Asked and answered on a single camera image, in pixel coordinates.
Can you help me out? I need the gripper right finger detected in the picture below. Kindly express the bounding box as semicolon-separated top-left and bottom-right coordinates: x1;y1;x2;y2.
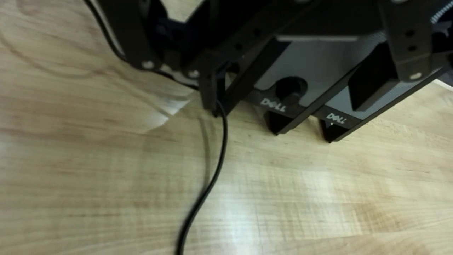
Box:
348;0;453;111

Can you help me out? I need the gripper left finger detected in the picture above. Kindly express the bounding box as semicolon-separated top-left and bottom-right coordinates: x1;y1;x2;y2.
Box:
96;0;306;117

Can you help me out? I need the black monitor with stand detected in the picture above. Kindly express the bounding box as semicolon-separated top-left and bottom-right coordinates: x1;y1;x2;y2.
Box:
244;35;387;136
313;66;453;144

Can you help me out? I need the black cable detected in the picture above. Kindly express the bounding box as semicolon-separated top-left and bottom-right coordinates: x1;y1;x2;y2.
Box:
83;0;229;255

